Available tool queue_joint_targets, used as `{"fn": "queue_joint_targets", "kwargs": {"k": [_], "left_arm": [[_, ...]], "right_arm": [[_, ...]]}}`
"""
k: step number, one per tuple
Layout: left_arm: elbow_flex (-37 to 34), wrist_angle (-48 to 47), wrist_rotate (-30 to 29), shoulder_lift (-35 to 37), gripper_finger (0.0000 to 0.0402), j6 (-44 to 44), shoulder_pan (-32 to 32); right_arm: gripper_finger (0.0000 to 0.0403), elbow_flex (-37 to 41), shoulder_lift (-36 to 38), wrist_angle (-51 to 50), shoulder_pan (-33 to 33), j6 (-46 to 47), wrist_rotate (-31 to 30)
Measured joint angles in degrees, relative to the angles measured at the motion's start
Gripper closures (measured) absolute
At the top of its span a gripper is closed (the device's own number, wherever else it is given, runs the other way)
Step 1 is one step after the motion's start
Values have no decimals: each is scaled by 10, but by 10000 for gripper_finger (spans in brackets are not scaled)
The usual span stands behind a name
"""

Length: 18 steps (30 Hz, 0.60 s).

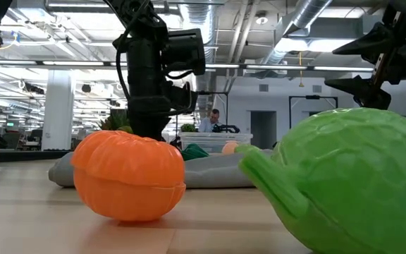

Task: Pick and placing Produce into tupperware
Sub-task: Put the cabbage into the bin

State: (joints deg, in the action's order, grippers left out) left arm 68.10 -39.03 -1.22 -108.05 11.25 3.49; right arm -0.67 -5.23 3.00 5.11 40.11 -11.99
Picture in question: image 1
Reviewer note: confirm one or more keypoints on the grey wall vent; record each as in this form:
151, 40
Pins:
263, 87
316, 88

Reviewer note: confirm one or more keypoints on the orange toy pumpkin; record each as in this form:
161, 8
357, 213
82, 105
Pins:
129, 176

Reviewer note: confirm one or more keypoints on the light green toy cabbage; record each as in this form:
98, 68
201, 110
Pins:
347, 183

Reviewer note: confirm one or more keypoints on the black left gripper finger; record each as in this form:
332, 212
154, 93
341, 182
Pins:
150, 127

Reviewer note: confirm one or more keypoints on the person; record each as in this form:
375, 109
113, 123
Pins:
208, 124

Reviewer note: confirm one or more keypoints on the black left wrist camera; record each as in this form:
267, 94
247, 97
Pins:
185, 51

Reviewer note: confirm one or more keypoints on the black metal station frame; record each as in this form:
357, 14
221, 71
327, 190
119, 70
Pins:
220, 93
312, 96

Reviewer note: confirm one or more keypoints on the smooth silver ventilation duct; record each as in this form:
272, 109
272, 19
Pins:
307, 14

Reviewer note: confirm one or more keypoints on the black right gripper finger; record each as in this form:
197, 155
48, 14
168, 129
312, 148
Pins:
372, 44
365, 91

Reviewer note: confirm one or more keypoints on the small green plant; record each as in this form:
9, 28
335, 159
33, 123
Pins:
189, 127

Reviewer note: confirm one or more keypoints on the ribbed silver ventilation duct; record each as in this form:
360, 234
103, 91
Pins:
206, 14

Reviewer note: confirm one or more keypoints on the black background robot arm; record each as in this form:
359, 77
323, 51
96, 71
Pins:
226, 128

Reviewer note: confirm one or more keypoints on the grey folded cloth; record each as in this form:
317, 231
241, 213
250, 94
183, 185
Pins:
217, 173

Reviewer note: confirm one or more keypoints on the dark green toy pepper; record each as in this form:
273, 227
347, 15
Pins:
194, 152

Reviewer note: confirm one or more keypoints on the white pillar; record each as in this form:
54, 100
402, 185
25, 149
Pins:
58, 113

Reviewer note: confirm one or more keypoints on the clear plastic container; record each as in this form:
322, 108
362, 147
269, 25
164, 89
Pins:
210, 139

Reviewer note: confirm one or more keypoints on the peach coloured toy fruit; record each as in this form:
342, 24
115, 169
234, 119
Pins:
229, 148

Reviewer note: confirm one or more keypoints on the green exit sign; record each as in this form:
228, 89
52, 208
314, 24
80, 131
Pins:
10, 124

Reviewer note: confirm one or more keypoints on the succulents in black bowl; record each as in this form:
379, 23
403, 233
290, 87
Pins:
115, 121

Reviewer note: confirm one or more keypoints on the white round ceiling fixture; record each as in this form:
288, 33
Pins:
261, 19

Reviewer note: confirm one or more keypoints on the long LED light bar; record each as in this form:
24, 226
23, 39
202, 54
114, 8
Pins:
277, 67

